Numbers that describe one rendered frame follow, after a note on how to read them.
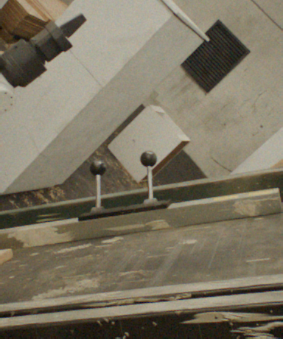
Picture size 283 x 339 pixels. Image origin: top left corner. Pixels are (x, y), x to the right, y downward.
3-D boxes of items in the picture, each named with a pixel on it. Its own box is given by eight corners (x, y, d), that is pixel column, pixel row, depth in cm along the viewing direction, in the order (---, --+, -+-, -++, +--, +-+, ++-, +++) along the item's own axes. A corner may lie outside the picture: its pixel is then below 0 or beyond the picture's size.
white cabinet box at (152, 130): (121, 146, 658) (160, 107, 640) (149, 180, 646) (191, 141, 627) (107, 146, 615) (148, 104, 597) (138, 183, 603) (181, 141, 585)
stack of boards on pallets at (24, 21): (53, 26, 868) (71, 6, 856) (91, 69, 845) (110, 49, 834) (-47, -18, 636) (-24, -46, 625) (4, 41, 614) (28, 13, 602)
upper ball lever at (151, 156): (145, 212, 110) (142, 155, 116) (162, 210, 109) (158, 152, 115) (139, 207, 107) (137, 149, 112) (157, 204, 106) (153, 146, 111)
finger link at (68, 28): (88, 21, 117) (66, 38, 117) (79, 10, 116) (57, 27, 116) (89, 23, 116) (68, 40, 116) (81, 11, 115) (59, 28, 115)
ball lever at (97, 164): (93, 220, 113) (93, 164, 119) (109, 218, 112) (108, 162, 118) (86, 215, 110) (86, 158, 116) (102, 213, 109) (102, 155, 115)
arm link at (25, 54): (71, 45, 125) (32, 75, 125) (46, 12, 120) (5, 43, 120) (81, 56, 113) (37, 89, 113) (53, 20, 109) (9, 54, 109)
